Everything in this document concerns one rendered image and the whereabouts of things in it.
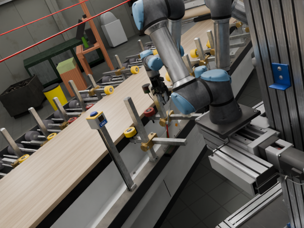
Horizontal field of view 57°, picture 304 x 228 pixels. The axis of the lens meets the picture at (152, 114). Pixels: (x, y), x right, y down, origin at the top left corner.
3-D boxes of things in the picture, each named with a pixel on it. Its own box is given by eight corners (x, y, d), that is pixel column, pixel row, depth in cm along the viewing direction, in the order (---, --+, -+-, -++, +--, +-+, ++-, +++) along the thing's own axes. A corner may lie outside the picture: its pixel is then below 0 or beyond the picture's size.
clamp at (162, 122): (175, 116, 199) (173, 110, 197) (166, 126, 190) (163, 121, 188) (168, 116, 203) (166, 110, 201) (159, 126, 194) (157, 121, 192)
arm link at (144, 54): (141, 55, 159) (137, 53, 167) (148, 72, 164) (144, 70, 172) (153, 49, 161) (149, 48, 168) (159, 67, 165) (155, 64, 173)
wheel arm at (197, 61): (236, 56, 228) (235, 52, 226) (235, 58, 225) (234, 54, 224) (183, 64, 259) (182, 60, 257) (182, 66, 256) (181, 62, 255)
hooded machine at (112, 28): (124, 40, 1075) (111, 9, 1024) (129, 41, 1029) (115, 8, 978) (110, 47, 1059) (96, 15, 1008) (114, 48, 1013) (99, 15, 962)
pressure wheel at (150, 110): (160, 119, 208) (155, 106, 203) (155, 125, 203) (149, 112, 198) (152, 119, 213) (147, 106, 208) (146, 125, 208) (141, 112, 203)
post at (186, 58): (204, 105, 235) (187, 52, 216) (202, 107, 233) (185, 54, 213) (200, 105, 238) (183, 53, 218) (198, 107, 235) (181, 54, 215)
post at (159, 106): (177, 141, 202) (154, 83, 182) (175, 144, 200) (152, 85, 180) (173, 141, 204) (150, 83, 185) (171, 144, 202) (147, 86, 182)
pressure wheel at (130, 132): (139, 138, 195) (133, 124, 190) (141, 143, 188) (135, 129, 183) (129, 143, 195) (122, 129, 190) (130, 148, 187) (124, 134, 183)
